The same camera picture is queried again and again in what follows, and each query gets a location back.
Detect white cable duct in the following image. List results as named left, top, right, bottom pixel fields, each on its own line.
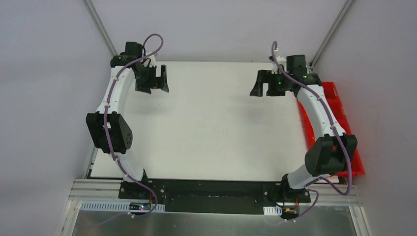
left=80, top=201, right=154, bottom=213
left=263, top=206, right=282, bottom=216

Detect right white cable duct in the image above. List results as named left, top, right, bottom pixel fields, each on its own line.
left=263, top=206, right=282, bottom=216

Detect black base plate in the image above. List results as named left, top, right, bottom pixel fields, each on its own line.
left=119, top=178, right=311, bottom=215

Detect aluminium frame rail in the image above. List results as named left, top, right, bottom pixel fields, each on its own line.
left=69, top=179, right=363, bottom=207

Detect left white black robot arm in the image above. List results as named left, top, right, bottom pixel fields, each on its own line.
left=86, top=42, right=170, bottom=199

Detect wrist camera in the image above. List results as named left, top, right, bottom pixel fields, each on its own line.
left=269, top=49, right=286, bottom=74
left=142, top=55, right=156, bottom=68

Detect left white cable duct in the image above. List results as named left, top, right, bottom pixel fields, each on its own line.
left=80, top=201, right=154, bottom=213

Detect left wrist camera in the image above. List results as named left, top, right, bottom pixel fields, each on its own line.
left=142, top=55, right=156, bottom=68

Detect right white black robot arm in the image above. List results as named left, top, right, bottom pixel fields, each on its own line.
left=250, top=55, right=357, bottom=202

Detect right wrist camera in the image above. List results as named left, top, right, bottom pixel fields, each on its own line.
left=269, top=49, right=286, bottom=74

